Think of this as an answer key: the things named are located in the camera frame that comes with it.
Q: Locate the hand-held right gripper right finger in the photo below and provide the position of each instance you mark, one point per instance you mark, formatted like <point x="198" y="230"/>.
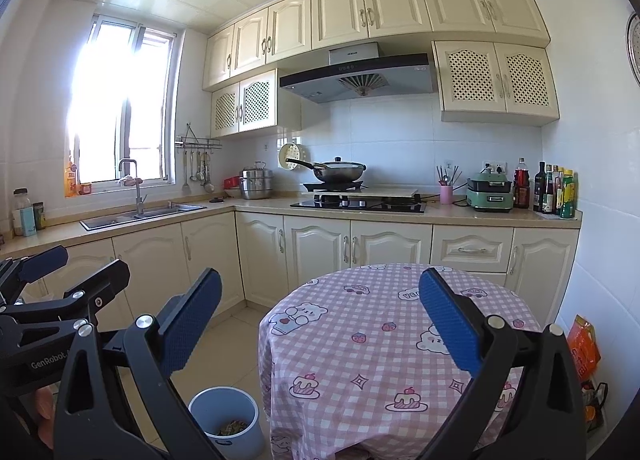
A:
<point x="450" y="325"/>

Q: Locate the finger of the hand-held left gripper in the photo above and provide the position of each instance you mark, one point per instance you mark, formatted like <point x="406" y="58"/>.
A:
<point x="45" y="262"/>
<point x="107" y="280"/>

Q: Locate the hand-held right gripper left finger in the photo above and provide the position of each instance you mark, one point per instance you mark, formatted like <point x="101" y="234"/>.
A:
<point x="195" y="320"/>

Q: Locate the blue trash bin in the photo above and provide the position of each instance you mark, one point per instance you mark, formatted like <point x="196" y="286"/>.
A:
<point x="207" y="407"/>

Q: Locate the person's left hand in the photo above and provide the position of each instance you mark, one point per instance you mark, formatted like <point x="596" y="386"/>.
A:
<point x="45" y="415"/>

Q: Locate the dark jar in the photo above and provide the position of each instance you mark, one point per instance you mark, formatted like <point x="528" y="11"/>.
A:
<point x="40" y="217"/>

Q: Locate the clear jar teal label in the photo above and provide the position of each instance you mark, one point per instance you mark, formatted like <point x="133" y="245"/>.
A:
<point x="23" y="220"/>

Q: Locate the steel sink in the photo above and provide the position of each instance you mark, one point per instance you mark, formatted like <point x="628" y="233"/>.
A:
<point x="150" y="214"/>

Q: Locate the pink checked tablecloth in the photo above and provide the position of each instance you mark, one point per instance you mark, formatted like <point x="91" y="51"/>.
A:
<point x="375" y="350"/>

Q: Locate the small windowsill jar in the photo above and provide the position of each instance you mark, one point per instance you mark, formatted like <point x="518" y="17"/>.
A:
<point x="85" y="189"/>

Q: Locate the orange bottle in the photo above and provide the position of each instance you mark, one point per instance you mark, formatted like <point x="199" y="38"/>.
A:
<point x="71" y="182"/>

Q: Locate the steel faucet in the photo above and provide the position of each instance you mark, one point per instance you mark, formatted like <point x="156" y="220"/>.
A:
<point x="137" y="190"/>

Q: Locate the pink rag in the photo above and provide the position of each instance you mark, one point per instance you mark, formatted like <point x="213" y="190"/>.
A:
<point x="131" y="180"/>

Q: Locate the pink utensil holder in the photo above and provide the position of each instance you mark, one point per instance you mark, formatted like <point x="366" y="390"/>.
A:
<point x="446" y="194"/>

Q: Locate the green electric cooker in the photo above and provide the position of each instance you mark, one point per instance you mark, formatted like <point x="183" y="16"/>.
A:
<point x="490" y="197"/>

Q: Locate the orange snack packet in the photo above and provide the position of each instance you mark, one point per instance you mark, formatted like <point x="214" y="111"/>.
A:
<point x="585" y="350"/>

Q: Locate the red container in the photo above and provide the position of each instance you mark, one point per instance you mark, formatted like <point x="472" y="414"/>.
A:
<point x="231" y="182"/>

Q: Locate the cream base cabinets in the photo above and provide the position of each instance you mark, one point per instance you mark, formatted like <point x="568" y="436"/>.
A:
<point x="320" y="250"/>

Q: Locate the steel steamer pot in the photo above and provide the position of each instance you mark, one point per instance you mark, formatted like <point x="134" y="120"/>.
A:
<point x="256" y="185"/>

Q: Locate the black gas stove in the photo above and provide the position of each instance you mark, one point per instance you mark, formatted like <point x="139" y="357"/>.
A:
<point x="360" y="205"/>

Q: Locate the dark glass bottle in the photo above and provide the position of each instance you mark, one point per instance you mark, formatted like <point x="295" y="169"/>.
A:
<point x="539" y="190"/>

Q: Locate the brown sauce bottle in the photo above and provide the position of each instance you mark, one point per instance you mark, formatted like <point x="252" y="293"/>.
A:
<point x="549" y="195"/>

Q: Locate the hanging utensil rack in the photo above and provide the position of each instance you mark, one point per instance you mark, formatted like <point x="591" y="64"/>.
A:
<point x="197" y="142"/>

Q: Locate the window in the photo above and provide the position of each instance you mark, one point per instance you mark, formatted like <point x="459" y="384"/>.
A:
<point x="120" y="115"/>

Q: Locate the yellow label bottle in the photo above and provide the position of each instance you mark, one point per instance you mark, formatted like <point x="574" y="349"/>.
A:
<point x="558" y="197"/>

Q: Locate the dark printed bag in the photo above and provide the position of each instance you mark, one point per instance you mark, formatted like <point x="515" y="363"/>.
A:
<point x="595" y="410"/>

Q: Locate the green bottle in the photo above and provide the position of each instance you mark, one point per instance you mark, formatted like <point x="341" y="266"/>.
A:
<point x="568" y="200"/>

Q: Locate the steel wok with lid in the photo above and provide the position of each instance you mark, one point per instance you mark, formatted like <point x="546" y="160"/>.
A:
<point x="340" y="172"/>

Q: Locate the round cream perforated tray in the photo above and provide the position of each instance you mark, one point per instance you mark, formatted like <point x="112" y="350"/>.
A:
<point x="290" y="152"/>

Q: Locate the cream lattice door cabinet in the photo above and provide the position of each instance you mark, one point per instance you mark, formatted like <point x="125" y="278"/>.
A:
<point x="257" y="100"/>
<point x="525" y="80"/>

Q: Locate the range hood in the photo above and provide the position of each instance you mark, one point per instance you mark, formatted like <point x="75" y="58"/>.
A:
<point x="360" y="70"/>

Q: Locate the round metal sieve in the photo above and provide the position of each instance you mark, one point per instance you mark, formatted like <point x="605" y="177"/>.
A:
<point x="635" y="47"/>

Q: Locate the double wall socket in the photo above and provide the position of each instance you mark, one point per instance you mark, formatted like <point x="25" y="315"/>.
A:
<point x="494" y="167"/>

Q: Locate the cream wall cabinets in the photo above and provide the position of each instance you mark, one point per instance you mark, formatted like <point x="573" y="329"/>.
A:
<point x="395" y="0"/>

